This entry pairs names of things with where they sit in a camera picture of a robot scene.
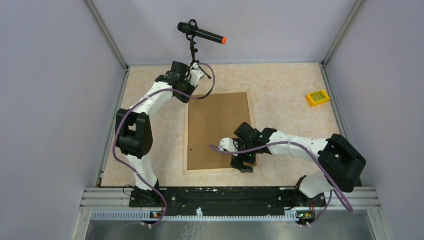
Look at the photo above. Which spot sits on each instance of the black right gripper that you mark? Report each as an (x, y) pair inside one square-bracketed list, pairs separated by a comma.
[(237, 163)]

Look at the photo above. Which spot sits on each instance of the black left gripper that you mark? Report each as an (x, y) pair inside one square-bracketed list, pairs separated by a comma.
[(184, 99)]

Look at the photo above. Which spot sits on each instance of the white wooden photo frame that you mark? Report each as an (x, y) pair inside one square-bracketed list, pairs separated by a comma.
[(207, 122)]

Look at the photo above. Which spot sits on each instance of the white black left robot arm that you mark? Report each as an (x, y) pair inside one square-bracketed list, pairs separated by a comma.
[(133, 129)]

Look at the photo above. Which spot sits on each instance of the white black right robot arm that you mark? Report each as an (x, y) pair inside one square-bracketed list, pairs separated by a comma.
[(340, 164)]

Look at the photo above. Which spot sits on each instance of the black tripod microphone stand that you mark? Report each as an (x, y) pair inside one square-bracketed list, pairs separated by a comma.
[(190, 36)]

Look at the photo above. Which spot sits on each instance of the black microphone orange tip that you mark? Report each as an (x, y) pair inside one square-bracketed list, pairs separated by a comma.
[(194, 31)]

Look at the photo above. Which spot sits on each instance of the yellow plastic box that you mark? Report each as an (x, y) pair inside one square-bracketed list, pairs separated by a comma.
[(317, 98)]

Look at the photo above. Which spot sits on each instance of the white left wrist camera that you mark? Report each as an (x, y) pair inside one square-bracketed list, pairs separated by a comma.
[(195, 75)]

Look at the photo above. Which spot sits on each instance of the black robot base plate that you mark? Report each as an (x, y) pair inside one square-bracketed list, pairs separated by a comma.
[(225, 201)]

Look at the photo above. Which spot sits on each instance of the aluminium rail front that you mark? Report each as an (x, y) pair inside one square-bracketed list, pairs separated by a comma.
[(112, 203)]

